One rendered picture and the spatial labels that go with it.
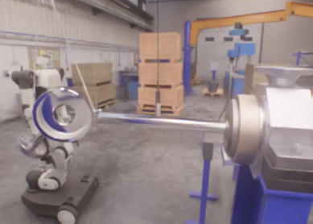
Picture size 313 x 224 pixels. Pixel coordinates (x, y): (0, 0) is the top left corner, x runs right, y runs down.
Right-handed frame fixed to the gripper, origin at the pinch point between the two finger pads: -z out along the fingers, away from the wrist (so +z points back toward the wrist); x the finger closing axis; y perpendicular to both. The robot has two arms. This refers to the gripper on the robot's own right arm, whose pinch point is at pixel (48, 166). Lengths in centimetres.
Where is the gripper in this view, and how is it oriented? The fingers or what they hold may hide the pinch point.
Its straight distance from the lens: 196.6
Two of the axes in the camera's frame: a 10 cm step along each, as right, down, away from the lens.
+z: -2.0, -9.6, -2.1
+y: 0.9, -2.3, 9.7
